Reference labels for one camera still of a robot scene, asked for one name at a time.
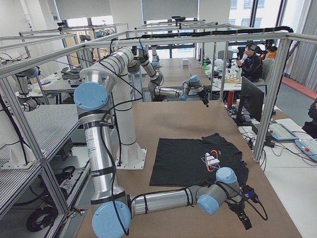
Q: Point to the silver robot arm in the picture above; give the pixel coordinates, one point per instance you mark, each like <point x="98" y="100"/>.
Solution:
<point x="113" y="208"/>
<point x="174" y="78"/>

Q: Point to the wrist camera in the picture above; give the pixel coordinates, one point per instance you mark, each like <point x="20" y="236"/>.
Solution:
<point x="249" y="192"/>

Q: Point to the black computer monitor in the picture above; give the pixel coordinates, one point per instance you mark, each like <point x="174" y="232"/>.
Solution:
<point x="251" y="99"/>

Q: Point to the person wearing vr headset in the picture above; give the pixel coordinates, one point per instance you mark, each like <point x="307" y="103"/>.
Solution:
<point x="252" y="66"/>

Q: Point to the black t-shirt with logo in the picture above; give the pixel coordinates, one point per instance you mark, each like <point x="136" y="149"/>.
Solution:
<point x="180" y="162"/>

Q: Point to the teach pendant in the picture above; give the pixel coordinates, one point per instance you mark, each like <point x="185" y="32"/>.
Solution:
<point x="281" y="133"/>
<point x="308" y="147"/>

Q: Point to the aluminium frame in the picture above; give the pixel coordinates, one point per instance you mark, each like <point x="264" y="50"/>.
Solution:
<point x="18" y="124"/>

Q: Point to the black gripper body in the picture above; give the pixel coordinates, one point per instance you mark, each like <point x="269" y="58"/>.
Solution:
<point x="203" y="96"/>
<point x="238" y="208"/>

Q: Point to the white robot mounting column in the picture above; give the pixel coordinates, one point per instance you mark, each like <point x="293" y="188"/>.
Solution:
<point x="130" y="156"/>

